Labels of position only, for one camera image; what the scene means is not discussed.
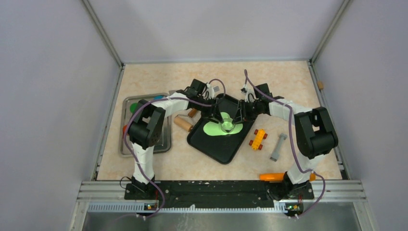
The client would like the silver metal tray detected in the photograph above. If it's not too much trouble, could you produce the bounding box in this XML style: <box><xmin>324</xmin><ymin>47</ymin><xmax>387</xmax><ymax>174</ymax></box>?
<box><xmin>118</xmin><ymin>92</ymin><xmax>172</xmax><ymax>157</ymax></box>

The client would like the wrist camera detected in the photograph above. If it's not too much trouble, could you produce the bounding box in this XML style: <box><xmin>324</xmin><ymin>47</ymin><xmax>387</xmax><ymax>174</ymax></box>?
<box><xmin>204</xmin><ymin>83</ymin><xmax>220</xmax><ymax>99</ymax></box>
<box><xmin>241</xmin><ymin>84</ymin><xmax>254</xmax><ymax>96</ymax></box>

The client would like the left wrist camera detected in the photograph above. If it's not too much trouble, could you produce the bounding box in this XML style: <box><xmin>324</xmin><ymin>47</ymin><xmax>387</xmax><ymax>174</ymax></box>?
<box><xmin>204</xmin><ymin>83</ymin><xmax>220</xmax><ymax>99</ymax></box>

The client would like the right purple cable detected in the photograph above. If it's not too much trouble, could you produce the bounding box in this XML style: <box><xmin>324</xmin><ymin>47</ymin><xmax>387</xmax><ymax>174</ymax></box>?
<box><xmin>243</xmin><ymin>69</ymin><xmax>326</xmax><ymax>219</ymax></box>

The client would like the wooden dough roller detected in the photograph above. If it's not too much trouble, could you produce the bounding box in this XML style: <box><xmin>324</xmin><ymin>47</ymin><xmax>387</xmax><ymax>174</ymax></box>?
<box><xmin>173</xmin><ymin>109</ymin><xmax>198</xmax><ymax>132</ymax></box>

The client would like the yellow toy brick car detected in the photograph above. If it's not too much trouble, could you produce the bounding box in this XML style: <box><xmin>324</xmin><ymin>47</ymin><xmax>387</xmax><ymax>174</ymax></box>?
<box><xmin>249</xmin><ymin>129</ymin><xmax>268</xmax><ymax>151</ymax></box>

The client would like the green dough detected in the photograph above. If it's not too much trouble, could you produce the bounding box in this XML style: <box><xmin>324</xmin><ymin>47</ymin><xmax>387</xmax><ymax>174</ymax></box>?
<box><xmin>203</xmin><ymin>112</ymin><xmax>243</xmax><ymax>136</ymax></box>

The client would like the grey plastic bolt toy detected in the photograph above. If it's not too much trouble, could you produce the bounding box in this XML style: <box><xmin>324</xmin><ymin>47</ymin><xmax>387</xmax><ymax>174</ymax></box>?
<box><xmin>270</xmin><ymin>133</ymin><xmax>288</xmax><ymax>162</ymax></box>

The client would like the purple cable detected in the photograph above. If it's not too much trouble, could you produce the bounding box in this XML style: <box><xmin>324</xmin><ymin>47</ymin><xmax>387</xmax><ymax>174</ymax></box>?
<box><xmin>122</xmin><ymin>78</ymin><xmax>227</xmax><ymax>220</ymax></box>
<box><xmin>243</xmin><ymin>69</ymin><xmax>326</xmax><ymax>219</ymax></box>

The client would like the black baking tray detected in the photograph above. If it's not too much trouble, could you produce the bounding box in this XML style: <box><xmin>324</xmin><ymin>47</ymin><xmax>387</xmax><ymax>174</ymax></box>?
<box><xmin>187</xmin><ymin>118</ymin><xmax>254</xmax><ymax>165</ymax></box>

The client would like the orange handled tool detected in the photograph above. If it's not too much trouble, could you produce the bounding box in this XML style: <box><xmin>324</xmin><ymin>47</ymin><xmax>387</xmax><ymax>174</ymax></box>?
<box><xmin>259</xmin><ymin>173</ymin><xmax>316</xmax><ymax>182</ymax></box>

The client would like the green dough disc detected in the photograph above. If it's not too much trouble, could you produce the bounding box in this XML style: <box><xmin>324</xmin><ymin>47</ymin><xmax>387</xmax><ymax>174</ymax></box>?
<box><xmin>129</xmin><ymin>103</ymin><xmax>138</xmax><ymax>114</ymax></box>

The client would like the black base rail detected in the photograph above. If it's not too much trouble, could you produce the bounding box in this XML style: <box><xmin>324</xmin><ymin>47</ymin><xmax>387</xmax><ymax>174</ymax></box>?
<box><xmin>124</xmin><ymin>180</ymin><xmax>315</xmax><ymax>209</ymax></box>

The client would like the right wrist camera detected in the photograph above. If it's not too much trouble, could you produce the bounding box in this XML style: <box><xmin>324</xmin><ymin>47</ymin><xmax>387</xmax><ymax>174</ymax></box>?
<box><xmin>241</xmin><ymin>84</ymin><xmax>254</xmax><ymax>96</ymax></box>

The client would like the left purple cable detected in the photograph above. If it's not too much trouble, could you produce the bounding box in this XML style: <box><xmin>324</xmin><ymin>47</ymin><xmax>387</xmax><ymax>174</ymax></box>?
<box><xmin>122</xmin><ymin>78</ymin><xmax>227</xmax><ymax>220</ymax></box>

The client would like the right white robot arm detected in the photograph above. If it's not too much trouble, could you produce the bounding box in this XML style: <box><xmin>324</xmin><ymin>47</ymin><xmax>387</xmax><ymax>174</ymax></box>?
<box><xmin>232</xmin><ymin>84</ymin><xmax>338</xmax><ymax>198</ymax></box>

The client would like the round metal cookie cutter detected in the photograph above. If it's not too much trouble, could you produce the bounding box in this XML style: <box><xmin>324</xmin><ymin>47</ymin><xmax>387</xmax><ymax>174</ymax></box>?
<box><xmin>220</xmin><ymin>118</ymin><xmax>236</xmax><ymax>133</ymax></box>

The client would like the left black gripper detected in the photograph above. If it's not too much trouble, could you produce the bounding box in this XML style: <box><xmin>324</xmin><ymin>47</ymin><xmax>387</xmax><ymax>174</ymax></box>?
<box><xmin>194</xmin><ymin>96</ymin><xmax>223</xmax><ymax>124</ymax></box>

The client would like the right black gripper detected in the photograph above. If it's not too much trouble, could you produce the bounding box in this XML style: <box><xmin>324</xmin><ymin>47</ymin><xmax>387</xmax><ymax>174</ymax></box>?
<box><xmin>232</xmin><ymin>100</ymin><xmax>262</xmax><ymax>125</ymax></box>

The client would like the small wooden cork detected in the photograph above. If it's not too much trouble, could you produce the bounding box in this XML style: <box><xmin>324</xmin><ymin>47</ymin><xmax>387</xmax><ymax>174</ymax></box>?
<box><xmin>317</xmin><ymin>81</ymin><xmax>324</xmax><ymax>90</ymax></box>

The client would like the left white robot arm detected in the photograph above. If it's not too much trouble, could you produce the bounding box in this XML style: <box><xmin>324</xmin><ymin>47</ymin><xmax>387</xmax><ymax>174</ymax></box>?
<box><xmin>123</xmin><ymin>79</ymin><xmax>223</xmax><ymax>199</ymax></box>

